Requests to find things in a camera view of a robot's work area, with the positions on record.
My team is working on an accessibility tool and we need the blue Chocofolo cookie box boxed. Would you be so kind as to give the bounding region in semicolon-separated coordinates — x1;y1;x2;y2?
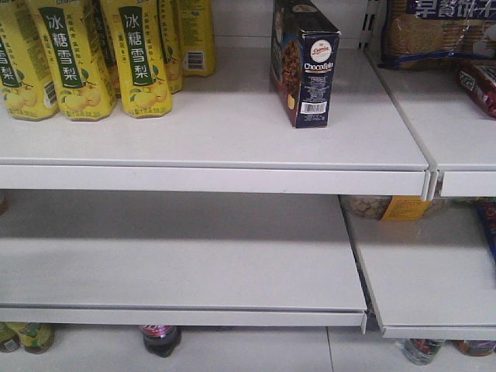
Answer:
270;1;341;129

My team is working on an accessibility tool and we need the white store shelf unit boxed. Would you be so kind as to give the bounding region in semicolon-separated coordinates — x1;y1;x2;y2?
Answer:
1;1;428;326

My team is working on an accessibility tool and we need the yellow label snack jar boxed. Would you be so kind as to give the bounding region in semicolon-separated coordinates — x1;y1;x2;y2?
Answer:
339;195;450;222

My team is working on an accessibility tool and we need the dark cola bottle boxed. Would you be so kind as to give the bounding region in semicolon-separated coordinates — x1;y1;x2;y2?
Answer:
139;325;181;357

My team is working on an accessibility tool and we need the yellow pear drink bottle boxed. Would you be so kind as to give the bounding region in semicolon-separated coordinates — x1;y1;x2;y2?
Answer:
27;1;116;121
1;1;59;121
177;0;216;77
157;0;183;94
101;0;172;119

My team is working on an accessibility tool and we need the right white shelf unit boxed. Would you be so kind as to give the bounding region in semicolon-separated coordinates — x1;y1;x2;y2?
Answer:
340;0;496;342

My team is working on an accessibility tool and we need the breakfast biscuit bag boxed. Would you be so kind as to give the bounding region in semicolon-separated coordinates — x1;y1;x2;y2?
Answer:
381;0;495;70

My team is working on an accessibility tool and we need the clear bottle red label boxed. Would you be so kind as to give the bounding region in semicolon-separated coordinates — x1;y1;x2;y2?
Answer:
402;339;446;366

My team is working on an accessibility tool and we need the blue snack packet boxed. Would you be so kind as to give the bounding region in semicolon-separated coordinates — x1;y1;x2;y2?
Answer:
477;202;496;259

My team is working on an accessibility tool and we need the red snack packet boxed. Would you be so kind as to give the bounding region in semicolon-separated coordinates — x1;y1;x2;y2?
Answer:
456;60;495;118

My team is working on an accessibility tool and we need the green tea bottle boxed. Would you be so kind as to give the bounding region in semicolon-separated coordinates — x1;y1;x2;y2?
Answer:
0;322;20;353
18;323;54;354

